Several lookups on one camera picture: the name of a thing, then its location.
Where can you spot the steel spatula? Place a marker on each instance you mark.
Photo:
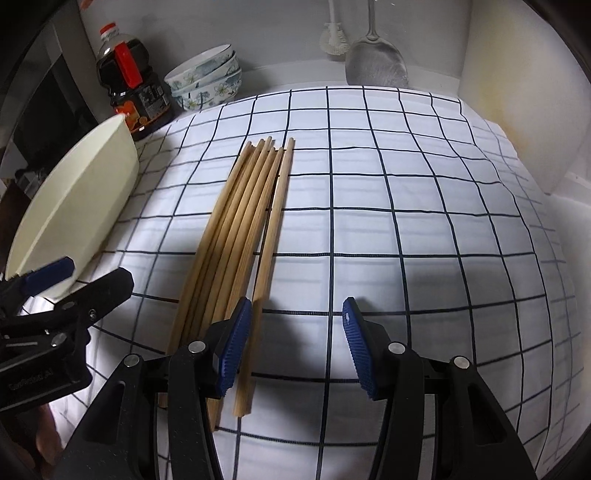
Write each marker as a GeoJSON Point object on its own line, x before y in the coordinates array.
{"type": "Point", "coordinates": [376, 64]}

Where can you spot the white checked cloth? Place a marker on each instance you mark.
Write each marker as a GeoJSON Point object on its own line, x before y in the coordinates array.
{"type": "Point", "coordinates": [392, 230]}

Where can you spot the pile of wooden chopsticks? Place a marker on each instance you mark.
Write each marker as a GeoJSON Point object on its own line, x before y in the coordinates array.
{"type": "Point", "coordinates": [235, 207]}

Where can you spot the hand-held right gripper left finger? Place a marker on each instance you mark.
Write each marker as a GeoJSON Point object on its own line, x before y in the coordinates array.
{"type": "Point", "coordinates": [235, 346]}

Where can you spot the white dish brush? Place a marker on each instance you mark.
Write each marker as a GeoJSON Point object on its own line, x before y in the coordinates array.
{"type": "Point", "coordinates": [333, 39]}

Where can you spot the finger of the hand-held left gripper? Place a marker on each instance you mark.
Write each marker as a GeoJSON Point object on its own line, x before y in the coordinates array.
{"type": "Point", "coordinates": [108, 288]}
{"type": "Point", "coordinates": [48, 274]}

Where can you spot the white cutting board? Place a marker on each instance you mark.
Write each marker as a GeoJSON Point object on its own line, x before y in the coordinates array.
{"type": "Point", "coordinates": [521, 92]}

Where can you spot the blue floral ceramic bowl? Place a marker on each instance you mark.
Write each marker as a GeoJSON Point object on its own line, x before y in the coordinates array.
{"type": "Point", "coordinates": [226, 81]}
{"type": "Point", "coordinates": [198, 67]}
{"type": "Point", "coordinates": [217, 99]}

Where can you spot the white round basin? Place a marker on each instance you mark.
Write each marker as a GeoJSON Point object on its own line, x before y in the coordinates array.
{"type": "Point", "coordinates": [69, 207]}

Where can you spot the black integrated stove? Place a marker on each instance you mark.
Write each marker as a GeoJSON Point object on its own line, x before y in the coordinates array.
{"type": "Point", "coordinates": [46, 92]}

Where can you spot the dark soy sauce bottle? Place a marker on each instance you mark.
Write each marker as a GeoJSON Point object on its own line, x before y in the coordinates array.
{"type": "Point", "coordinates": [120, 69]}

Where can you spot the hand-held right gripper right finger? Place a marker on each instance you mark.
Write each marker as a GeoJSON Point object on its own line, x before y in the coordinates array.
{"type": "Point", "coordinates": [360, 350]}

